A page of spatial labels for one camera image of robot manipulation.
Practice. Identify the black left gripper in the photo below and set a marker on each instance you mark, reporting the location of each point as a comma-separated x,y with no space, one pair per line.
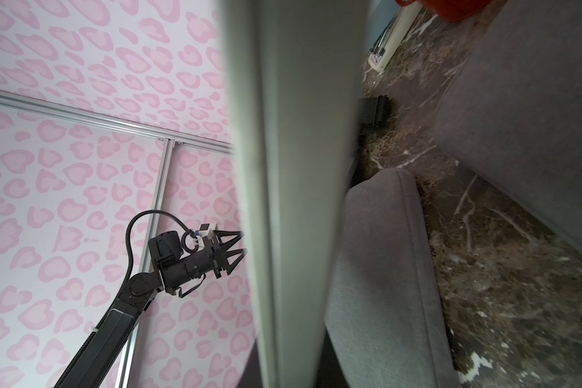
181,272

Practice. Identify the dark green laptop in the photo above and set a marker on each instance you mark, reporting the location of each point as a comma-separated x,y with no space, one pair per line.
292,78

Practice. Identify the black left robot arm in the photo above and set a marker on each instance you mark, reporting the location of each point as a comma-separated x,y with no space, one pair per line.
92,362

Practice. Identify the dark grey laptop case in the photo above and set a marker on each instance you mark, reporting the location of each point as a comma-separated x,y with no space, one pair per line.
514,113

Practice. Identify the light blue eraser box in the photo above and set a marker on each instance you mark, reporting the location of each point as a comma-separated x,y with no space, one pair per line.
394,24

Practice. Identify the red pencil cup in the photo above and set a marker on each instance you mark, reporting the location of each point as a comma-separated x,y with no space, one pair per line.
449,10

